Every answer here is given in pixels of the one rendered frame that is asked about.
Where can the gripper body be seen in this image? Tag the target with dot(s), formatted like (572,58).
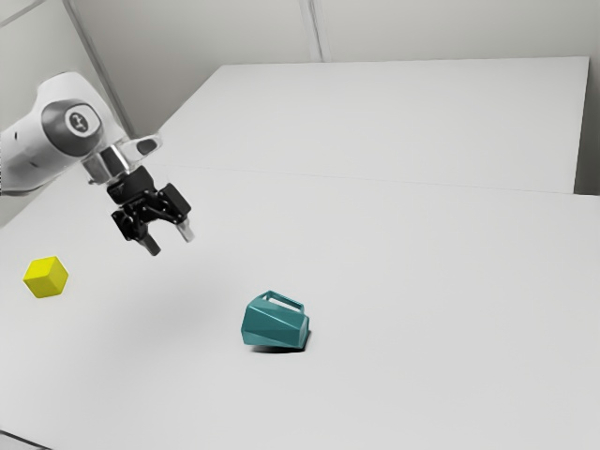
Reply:
(133,190)

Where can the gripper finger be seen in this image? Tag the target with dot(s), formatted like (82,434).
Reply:
(136,232)
(176,207)

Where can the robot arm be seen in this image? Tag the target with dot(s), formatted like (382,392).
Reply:
(42,150)

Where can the teal faceted mug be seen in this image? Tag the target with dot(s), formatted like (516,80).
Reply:
(275,323)

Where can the yellow cube block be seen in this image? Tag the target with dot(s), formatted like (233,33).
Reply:
(46,276)

